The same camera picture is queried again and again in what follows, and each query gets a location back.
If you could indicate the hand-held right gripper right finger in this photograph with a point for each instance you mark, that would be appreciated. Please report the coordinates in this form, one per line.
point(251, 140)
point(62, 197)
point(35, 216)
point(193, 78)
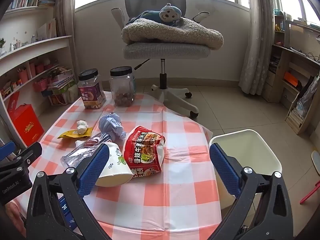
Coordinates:
point(223, 168)

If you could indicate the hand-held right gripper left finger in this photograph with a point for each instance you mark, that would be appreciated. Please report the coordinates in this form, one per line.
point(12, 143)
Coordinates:
point(96, 166)

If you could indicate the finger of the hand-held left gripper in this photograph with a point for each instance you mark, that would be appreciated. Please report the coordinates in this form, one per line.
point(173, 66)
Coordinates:
point(7, 148)
point(27, 155)

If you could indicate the white paper cup green print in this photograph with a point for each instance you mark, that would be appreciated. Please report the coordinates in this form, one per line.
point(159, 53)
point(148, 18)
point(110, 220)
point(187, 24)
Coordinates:
point(116, 170)

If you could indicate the clear plastic water bottle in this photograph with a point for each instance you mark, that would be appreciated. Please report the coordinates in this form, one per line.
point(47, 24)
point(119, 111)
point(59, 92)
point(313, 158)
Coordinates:
point(80, 152)

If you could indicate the white plastic waste bin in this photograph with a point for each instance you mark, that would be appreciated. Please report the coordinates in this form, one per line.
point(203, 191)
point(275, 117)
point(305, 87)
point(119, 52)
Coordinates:
point(250, 150)

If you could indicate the yellow snack wrapper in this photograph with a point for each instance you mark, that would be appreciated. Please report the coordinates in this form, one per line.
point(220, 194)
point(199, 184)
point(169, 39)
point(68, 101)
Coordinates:
point(68, 134)

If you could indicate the red instant noodle bowl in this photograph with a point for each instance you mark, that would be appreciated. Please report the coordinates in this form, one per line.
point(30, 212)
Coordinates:
point(145, 152)

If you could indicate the red gift box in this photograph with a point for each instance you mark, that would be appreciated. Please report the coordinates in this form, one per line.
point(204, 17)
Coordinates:
point(26, 122)

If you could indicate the crumpled white tissue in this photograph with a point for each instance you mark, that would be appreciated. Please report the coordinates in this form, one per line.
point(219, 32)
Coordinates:
point(82, 127)

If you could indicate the blue crumpled wrapper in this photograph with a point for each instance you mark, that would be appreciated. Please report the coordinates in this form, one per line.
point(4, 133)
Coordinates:
point(111, 127)

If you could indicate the blue flat box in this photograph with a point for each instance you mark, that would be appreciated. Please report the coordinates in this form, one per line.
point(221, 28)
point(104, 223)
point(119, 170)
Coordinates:
point(65, 210)

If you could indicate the pink white checkered tablecloth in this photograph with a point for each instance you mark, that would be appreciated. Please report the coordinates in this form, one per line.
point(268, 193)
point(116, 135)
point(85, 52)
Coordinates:
point(175, 192)

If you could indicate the pink storage basket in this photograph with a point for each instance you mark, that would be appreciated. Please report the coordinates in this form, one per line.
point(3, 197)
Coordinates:
point(41, 85)

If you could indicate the plastic jar purple label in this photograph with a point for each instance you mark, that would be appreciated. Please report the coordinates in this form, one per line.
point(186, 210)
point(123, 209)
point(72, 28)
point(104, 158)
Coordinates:
point(91, 92)

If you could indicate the clear plastic jar black lid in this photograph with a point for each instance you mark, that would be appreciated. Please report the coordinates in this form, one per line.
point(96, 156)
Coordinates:
point(122, 87)

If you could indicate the red stick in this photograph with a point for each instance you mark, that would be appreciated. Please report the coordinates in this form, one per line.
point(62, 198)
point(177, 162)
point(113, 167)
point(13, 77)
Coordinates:
point(310, 192)

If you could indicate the white curved bookshelf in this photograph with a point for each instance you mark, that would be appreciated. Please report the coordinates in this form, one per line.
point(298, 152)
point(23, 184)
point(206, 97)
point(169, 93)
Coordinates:
point(37, 47)

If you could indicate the clear plastic bag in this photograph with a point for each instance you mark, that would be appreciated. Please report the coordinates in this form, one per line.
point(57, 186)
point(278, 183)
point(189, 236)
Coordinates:
point(307, 96)

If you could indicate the orange box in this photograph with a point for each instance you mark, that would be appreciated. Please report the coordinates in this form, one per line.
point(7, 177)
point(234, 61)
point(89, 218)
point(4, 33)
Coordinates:
point(291, 78)

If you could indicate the wooden shelf unit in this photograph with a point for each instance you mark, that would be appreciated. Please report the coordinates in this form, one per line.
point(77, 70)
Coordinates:
point(282, 62)

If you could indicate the beige patterned curtain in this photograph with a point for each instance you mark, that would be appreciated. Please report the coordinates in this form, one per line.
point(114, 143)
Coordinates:
point(65, 7)
point(260, 42)

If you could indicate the grey office chair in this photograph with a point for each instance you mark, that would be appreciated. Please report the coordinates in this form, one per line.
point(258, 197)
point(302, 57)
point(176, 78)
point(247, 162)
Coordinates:
point(165, 51)

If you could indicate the beige fleece blanket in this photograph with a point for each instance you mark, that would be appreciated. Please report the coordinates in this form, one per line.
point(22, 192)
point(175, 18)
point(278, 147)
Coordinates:
point(175, 33)

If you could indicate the blue monkey plush toy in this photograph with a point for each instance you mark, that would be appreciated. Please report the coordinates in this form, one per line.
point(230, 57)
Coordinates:
point(167, 13)

